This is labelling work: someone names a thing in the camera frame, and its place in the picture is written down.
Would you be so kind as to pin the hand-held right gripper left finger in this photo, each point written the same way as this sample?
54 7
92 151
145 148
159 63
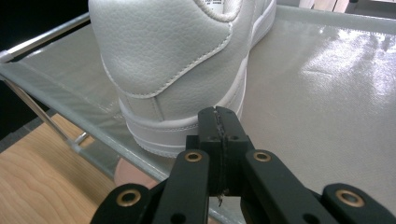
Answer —
211 130

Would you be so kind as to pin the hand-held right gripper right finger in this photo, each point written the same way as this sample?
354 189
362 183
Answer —
232 137

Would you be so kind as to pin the metal mesh shoe rack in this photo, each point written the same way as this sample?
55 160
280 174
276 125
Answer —
311 109

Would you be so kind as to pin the pink slipper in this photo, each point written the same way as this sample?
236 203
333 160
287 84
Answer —
130 174

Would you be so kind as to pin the white sneaker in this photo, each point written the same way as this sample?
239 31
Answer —
162 53

